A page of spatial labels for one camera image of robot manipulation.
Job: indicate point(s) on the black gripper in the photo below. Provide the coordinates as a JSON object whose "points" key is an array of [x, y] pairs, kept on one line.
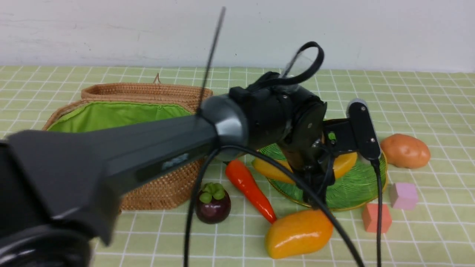
{"points": [[312, 147]]}

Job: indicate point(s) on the yellow toy banana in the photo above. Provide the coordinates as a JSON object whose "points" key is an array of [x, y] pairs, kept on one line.
{"points": [[342, 165]]}

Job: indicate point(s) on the orange yellow toy mango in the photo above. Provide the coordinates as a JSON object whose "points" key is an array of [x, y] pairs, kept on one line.
{"points": [[302, 232]]}

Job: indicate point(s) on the orange toy carrot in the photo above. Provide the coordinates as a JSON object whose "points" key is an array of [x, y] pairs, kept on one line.
{"points": [[242, 179]]}

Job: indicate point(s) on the brown toy potato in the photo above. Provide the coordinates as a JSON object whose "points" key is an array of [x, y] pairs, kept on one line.
{"points": [[404, 151]]}

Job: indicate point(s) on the purple toy mangosteen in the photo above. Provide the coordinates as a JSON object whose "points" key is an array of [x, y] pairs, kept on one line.
{"points": [[213, 204]]}

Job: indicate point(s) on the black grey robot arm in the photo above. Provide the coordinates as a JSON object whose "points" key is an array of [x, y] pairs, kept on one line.
{"points": [[59, 190]]}

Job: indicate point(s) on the green leaf-shaped plate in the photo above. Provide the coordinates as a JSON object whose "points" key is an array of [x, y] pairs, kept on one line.
{"points": [[356, 188]]}

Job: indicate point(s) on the salmon red wooden cube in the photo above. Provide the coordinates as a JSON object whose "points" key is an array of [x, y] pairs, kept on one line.
{"points": [[370, 218]]}

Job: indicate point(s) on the pink wooden cube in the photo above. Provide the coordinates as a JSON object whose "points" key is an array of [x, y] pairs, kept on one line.
{"points": [[403, 196]]}

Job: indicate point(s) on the green checkered tablecloth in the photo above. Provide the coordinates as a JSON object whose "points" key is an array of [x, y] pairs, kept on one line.
{"points": [[437, 108]]}

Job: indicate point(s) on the woven wicker basket green lining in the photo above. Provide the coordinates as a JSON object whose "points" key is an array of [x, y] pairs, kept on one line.
{"points": [[166, 192]]}

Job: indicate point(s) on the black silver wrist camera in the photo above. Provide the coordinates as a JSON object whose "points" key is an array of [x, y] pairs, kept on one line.
{"points": [[364, 133]]}

